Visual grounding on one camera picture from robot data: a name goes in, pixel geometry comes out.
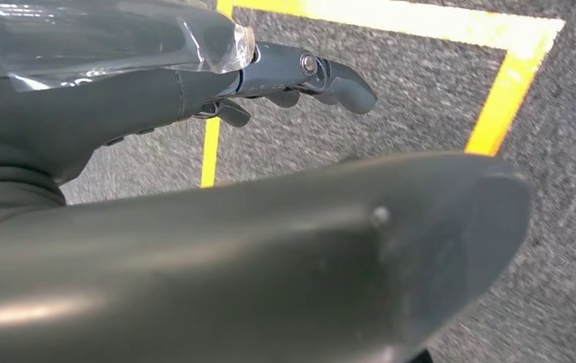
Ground clear plastic film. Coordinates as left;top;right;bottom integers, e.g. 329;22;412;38
0;0;258;94

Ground yellow floor tape square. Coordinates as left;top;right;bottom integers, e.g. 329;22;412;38
200;0;567;189

